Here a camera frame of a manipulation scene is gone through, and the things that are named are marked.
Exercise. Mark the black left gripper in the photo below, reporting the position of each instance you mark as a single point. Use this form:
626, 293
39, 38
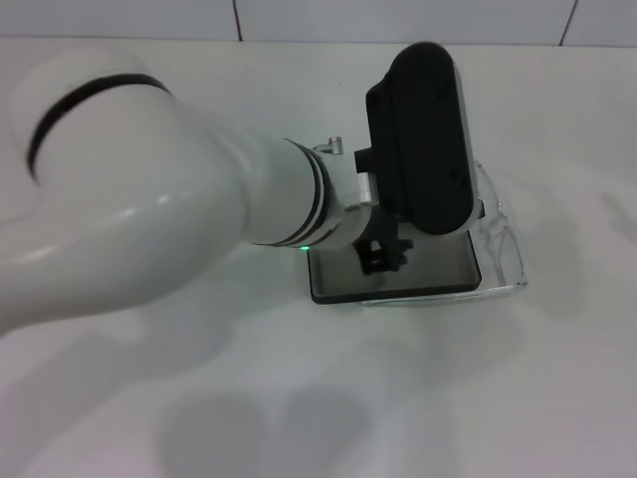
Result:
383, 244

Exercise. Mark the black glasses case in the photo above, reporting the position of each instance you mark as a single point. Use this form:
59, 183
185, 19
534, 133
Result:
438, 269

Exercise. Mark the left wrist camera housing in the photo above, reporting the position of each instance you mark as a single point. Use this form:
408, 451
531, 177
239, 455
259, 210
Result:
423, 149

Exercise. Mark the clear white glasses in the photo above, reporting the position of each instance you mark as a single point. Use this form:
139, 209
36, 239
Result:
517, 285

